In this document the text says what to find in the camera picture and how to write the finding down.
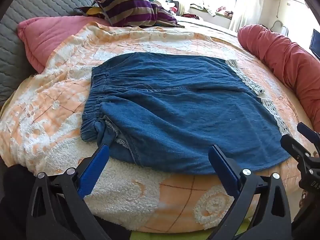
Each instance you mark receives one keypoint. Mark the red rolled duvet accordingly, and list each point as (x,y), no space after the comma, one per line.
(285,55)

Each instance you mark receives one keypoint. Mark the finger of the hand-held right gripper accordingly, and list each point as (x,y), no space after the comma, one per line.
(292,146)
(305,130)

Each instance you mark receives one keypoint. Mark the pile of clothes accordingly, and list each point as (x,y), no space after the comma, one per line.
(185,3)

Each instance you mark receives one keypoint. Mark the green cloth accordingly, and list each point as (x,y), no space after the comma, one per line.
(155,235)

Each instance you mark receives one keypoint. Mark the purple striped pillow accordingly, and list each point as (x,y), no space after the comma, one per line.
(135,11)

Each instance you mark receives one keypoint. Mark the pink pillow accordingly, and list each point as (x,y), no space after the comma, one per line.
(45,37)

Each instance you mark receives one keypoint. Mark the grey quilted headboard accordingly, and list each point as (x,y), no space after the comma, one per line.
(30,7)

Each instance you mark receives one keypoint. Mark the orange white bear blanket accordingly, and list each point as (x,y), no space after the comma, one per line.
(62,100)

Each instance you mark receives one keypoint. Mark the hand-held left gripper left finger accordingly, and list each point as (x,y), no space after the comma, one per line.
(93,170)

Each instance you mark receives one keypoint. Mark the white curtain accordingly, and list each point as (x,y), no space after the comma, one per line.
(243,3)

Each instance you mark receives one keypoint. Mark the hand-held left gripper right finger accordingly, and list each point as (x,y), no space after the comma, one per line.
(225,166)

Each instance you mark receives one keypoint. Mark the dark screen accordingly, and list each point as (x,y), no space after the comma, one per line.
(315,41)

